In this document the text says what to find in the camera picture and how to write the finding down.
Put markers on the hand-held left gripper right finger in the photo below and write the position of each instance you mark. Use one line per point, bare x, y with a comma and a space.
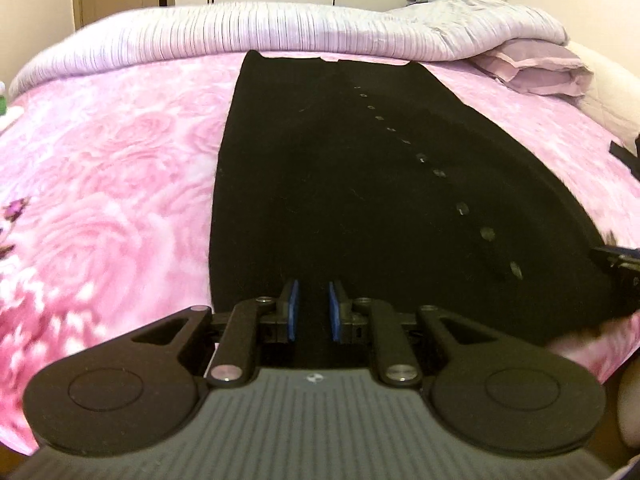
334, 310

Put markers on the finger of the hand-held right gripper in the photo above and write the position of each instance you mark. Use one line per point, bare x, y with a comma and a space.
612, 255

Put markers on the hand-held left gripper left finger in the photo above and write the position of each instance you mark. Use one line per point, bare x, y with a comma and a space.
293, 310

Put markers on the black button cardigan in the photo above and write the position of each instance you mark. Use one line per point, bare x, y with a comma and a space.
360, 185

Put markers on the person's right forearm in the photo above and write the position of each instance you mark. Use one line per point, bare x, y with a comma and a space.
631, 407

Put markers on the stack of folded clothes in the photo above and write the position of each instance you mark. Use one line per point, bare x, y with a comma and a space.
7, 119

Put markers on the purple pillow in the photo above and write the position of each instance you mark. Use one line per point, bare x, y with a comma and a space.
537, 67

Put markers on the pink rose print blanket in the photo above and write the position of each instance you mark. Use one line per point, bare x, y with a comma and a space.
110, 175

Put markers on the lilac striped duvet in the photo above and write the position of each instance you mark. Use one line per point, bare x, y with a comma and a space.
280, 30

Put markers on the green folded garment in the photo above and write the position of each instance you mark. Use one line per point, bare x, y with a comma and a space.
2, 99

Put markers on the cream upholstered bed frame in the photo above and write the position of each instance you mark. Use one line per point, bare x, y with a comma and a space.
612, 95

